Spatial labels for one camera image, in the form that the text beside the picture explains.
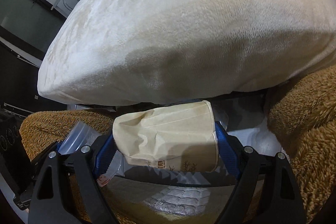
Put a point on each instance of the brown fluffy rug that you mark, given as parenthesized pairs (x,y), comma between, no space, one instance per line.
(300,113)

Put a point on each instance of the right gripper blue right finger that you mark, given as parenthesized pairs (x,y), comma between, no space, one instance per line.
(226,152)

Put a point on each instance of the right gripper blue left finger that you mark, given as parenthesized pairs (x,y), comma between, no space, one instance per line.
(104,156)

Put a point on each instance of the clear trash bin bag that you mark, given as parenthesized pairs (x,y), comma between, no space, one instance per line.
(148,195)

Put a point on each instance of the brown paper cup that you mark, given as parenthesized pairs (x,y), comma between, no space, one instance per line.
(178,138)

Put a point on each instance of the beige plush bed blanket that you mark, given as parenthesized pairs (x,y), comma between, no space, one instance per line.
(124,52)

